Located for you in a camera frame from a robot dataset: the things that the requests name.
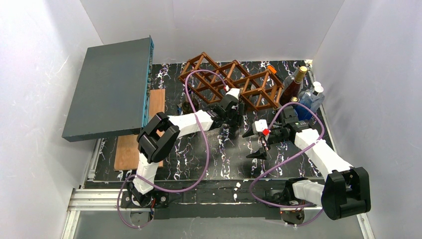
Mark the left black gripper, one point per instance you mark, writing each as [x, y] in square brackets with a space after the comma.
[229, 118]

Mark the blue square glass bottle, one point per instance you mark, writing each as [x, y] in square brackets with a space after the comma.
[312, 99]

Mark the clear bottle white neck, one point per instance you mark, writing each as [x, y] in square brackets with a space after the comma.
[312, 88]

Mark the dark bottle silver cap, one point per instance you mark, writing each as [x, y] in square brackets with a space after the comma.
[186, 108]

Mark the brown wooden board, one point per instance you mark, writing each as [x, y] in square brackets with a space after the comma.
[127, 153]

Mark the dark grey box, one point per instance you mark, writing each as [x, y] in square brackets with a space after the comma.
[113, 91]

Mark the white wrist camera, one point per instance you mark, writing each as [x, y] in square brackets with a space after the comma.
[235, 92]
[260, 127]

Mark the brown wooden wine rack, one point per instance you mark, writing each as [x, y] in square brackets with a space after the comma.
[260, 91]

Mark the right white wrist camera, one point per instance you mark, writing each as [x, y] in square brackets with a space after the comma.
[260, 127]

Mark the dark bottle gold cap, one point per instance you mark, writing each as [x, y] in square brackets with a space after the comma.
[294, 87]

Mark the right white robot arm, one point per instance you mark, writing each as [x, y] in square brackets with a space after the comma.
[346, 189]

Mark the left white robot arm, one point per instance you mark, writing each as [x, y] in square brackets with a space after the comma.
[156, 140]

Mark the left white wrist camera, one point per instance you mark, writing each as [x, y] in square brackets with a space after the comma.
[235, 92]

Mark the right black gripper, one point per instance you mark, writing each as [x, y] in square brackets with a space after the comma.
[268, 138]

